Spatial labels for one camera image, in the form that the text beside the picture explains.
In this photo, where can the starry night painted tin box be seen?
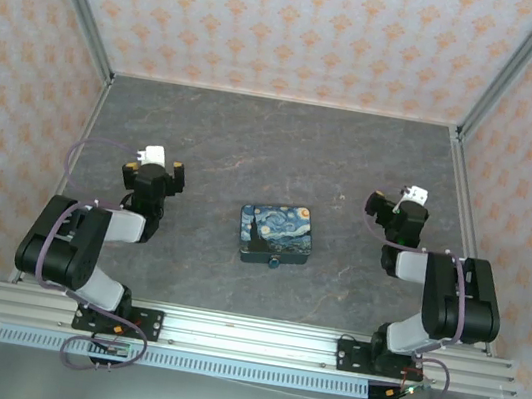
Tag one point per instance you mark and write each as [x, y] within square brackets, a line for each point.
[275, 229]

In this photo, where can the small blue padlock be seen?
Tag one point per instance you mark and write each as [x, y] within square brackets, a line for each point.
[274, 263]

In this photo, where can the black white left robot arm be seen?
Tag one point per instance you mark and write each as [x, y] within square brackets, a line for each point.
[61, 248]

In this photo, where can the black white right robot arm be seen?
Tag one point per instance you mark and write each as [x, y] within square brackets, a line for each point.
[457, 301]

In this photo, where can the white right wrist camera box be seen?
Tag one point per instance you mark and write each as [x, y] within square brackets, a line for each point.
[417, 194]

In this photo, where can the aluminium table side rail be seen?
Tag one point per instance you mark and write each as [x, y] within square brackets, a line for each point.
[463, 200]
[85, 130]

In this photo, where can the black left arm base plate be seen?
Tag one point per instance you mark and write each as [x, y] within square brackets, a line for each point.
[147, 322]

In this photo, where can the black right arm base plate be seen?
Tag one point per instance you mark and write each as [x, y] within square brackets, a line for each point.
[352, 357]

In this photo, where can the horizontal aluminium base rail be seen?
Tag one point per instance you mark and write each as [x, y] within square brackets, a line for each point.
[249, 338]

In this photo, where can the aluminium corner frame post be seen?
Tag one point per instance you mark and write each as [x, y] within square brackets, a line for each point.
[514, 72]
[82, 3]

